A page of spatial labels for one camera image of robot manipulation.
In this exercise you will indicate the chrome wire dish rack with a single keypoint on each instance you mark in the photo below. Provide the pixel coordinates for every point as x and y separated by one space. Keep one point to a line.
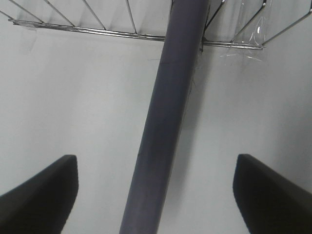
239 24

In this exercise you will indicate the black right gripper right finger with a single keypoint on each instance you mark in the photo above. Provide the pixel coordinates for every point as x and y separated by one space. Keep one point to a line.
268 202

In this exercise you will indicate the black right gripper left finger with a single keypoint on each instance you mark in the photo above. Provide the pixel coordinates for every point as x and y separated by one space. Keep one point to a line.
43 203

